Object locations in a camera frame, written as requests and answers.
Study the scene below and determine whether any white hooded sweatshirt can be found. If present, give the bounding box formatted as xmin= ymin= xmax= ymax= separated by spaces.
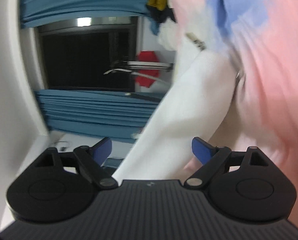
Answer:
xmin=113 ymin=33 xmax=239 ymax=183

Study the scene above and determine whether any left blue curtain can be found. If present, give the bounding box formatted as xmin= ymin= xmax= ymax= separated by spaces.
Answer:
xmin=35 ymin=89 xmax=164 ymax=144

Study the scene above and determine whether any metal drying rack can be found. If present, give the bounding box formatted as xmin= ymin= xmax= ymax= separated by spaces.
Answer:
xmin=103 ymin=60 xmax=174 ymax=85

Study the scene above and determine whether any red cloth on rack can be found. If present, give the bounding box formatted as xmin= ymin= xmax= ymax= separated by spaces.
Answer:
xmin=134 ymin=50 xmax=161 ymax=88

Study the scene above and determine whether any pastel pink blue duvet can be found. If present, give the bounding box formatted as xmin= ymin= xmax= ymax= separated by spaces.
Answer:
xmin=168 ymin=0 xmax=298 ymax=227

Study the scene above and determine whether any dark navy garment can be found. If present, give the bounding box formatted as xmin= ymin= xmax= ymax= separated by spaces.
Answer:
xmin=146 ymin=5 xmax=176 ymax=24

